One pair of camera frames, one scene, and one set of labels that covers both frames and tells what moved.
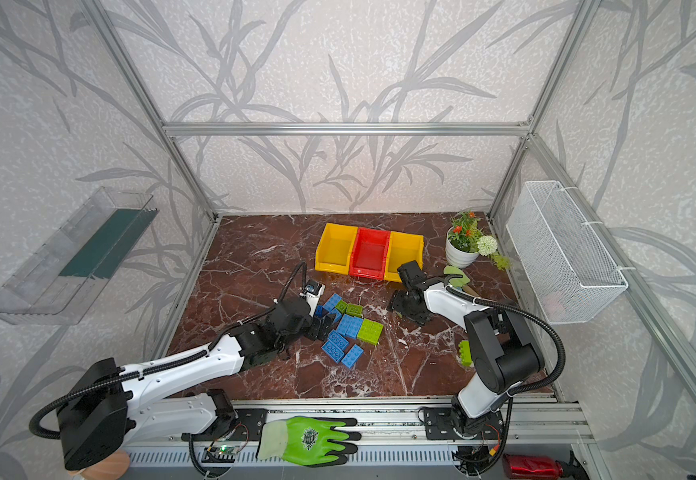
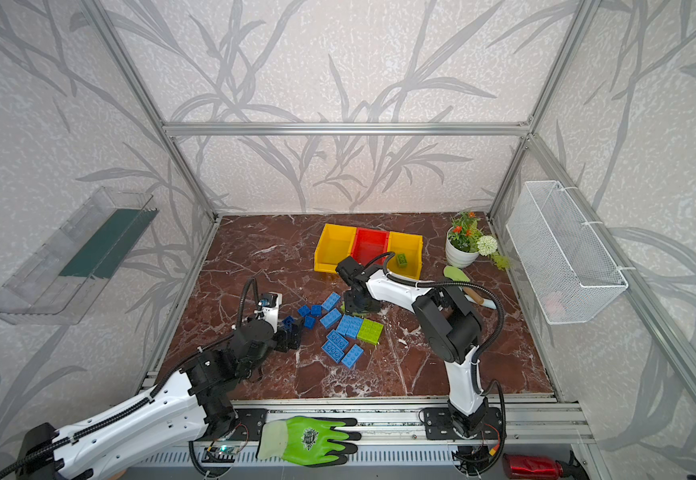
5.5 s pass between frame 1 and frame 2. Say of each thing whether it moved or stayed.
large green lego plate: stayed
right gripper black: moved
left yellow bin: stayed
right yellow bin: stayed
